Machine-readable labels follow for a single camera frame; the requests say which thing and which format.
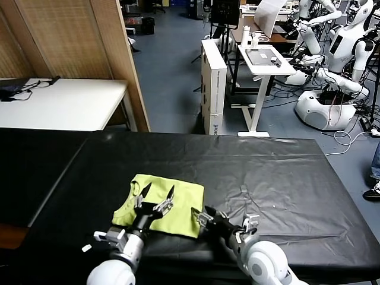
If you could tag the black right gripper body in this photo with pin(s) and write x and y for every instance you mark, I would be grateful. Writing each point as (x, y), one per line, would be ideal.
(222, 230)

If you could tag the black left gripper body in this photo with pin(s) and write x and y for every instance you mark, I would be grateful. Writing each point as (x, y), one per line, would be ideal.
(144, 218)

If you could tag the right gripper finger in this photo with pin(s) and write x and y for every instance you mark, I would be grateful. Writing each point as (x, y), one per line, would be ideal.
(218, 214)
(200, 219)

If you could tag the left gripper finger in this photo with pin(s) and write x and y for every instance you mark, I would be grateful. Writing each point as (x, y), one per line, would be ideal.
(164, 205)
(139, 200)

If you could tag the yellow-green t-shirt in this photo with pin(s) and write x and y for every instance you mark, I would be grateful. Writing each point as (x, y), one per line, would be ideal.
(184, 196)

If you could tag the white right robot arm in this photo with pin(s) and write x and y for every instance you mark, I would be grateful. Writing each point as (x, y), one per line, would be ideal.
(267, 264)

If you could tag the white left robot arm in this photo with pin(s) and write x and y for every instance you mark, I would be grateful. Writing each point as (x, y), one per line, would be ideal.
(118, 267)

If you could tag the black table cover sheet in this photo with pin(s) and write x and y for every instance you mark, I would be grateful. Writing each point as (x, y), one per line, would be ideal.
(267, 178)

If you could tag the small white tag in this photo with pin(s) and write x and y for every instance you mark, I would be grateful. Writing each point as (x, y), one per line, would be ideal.
(86, 248)

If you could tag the tall white cardboard box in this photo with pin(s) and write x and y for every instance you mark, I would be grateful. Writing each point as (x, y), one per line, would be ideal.
(218, 98)

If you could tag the white table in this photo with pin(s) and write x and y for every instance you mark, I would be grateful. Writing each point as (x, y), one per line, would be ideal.
(74, 104)

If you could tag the white standing desk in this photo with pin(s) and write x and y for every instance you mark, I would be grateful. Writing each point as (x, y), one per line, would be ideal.
(261, 89)

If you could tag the black white-striped shoe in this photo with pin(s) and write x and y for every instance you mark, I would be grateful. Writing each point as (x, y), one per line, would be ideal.
(372, 193)

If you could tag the grey closed laptop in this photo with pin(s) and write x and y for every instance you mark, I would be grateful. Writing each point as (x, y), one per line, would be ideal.
(259, 58)

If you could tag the small black device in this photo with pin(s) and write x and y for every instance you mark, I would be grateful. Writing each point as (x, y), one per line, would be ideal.
(276, 61)

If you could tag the black power adapter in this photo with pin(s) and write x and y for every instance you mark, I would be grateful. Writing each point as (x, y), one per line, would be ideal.
(7, 99)

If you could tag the blue jeans leg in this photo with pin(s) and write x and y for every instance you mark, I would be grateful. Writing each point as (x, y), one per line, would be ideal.
(376, 163)

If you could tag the flat black device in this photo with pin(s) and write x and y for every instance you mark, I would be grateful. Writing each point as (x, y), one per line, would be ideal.
(10, 87)

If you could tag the black power strip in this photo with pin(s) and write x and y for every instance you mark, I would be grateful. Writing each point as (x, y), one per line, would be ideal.
(365, 123)

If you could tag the black bin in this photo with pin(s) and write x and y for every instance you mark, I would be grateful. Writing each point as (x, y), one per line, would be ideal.
(147, 26)

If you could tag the wooden partition screen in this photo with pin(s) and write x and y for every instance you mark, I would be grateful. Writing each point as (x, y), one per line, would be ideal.
(74, 38)

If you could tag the white bottle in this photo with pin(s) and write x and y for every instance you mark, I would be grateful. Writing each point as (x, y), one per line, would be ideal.
(245, 37)

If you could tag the brown wooden desk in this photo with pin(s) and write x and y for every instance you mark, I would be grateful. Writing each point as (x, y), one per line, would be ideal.
(279, 38)

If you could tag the black tripod stand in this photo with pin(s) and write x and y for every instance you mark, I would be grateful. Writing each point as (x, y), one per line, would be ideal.
(374, 98)

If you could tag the black panel on stand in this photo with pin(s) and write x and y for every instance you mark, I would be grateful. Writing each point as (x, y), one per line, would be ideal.
(224, 13)

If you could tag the white curved sheet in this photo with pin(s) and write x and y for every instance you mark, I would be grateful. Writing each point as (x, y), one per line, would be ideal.
(267, 17)

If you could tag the white humanoid robot with base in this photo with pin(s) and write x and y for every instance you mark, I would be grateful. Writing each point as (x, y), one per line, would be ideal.
(341, 50)

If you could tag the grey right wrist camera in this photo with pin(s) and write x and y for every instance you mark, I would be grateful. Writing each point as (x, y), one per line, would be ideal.
(250, 224)

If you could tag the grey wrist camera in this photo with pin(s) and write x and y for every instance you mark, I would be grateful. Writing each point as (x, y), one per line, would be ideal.
(114, 236)
(250, 224)

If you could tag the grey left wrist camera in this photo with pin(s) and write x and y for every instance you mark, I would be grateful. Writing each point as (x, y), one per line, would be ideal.
(114, 236)

